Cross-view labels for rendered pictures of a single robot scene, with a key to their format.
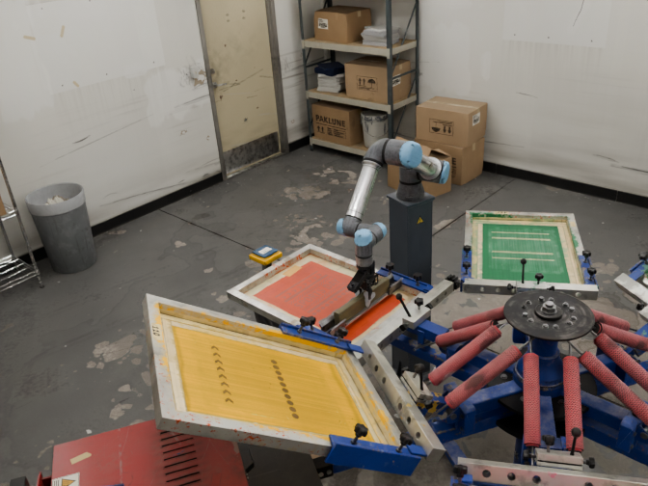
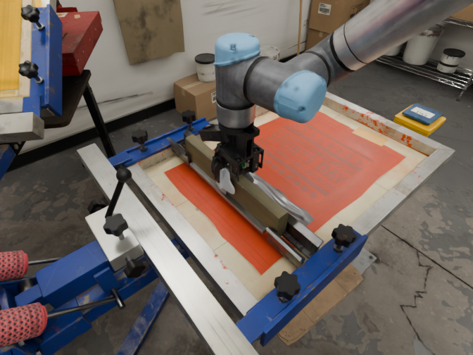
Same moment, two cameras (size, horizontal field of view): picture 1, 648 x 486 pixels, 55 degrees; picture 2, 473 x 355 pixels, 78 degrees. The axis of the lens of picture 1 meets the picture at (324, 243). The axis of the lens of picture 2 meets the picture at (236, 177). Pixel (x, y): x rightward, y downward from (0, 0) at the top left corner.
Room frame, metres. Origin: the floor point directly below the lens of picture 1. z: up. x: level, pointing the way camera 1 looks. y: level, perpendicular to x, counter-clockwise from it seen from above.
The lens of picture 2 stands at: (2.41, -0.66, 1.52)
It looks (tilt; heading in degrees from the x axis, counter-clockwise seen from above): 44 degrees down; 96
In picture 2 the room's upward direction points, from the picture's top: straight up
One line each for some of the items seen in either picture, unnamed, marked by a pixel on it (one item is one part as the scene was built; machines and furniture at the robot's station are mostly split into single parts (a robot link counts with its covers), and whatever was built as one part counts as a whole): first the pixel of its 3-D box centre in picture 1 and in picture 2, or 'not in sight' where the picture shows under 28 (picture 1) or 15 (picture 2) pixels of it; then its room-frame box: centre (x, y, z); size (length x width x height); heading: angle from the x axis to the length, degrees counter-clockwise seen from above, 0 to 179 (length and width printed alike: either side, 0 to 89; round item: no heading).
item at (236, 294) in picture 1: (327, 294); (289, 160); (2.50, 0.00, 0.97); 0.79 x 0.58 x 0.04; 46
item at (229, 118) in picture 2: (364, 258); (237, 110); (2.36, -0.17, 1.23); 0.08 x 0.08 x 0.05
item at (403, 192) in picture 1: (410, 187); not in sight; (3.04, -0.48, 1.25); 0.15 x 0.15 x 0.10
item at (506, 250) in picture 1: (526, 249); not in sight; (2.64, -0.98, 1.05); 1.08 x 0.61 x 0.23; 166
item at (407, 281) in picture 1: (403, 283); (310, 278); (2.53, -0.36, 0.97); 0.30 x 0.05 x 0.07; 46
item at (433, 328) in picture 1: (427, 330); (92, 263); (2.10, -0.40, 1.02); 0.17 x 0.06 x 0.05; 46
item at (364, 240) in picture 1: (364, 243); (238, 71); (2.36, -0.17, 1.31); 0.09 x 0.08 x 0.11; 145
